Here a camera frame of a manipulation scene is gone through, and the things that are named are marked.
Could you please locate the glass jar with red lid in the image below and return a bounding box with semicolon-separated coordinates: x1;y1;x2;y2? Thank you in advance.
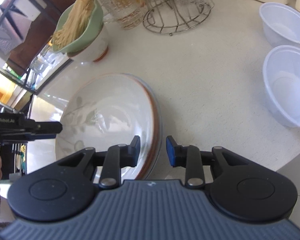
89;0;143;31

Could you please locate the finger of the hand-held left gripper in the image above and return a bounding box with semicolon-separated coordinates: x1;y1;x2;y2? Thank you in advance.
36;121;63;134
1;133;57;145

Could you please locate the silver patterned cloth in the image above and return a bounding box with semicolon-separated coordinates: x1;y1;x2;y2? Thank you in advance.
0;0;18;53

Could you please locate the white bowl with red base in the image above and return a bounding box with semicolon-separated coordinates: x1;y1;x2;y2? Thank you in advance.
67;24;109;63

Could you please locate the green colander bowl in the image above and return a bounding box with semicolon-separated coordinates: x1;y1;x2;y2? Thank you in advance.
51;0;104;54

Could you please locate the white utensil caddy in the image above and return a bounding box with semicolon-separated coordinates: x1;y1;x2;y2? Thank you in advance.
13;0;41;21

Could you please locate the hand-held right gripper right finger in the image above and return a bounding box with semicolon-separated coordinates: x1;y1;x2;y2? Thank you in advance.
166;135;250;190

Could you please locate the clear drinking glass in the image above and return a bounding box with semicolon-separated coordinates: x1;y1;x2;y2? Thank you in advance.
28;54;53;80
41;43;66;66

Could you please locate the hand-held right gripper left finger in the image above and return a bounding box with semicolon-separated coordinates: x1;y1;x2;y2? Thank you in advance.
55;135;142;190

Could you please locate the metal wire cup rack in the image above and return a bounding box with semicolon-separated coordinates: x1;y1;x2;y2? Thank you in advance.
142;0;213;35

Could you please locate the bundle of dried noodles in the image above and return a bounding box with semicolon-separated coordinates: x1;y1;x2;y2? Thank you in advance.
50;0;96;51

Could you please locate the black kitchen sink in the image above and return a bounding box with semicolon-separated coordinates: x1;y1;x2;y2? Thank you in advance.
0;139;28;181

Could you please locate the yellow detergent bottle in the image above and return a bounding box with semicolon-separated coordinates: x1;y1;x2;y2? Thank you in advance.
0;73;18;106

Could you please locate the translucent plastic bowl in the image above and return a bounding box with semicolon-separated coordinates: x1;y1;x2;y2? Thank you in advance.
258;2;300;51
263;45;300;129

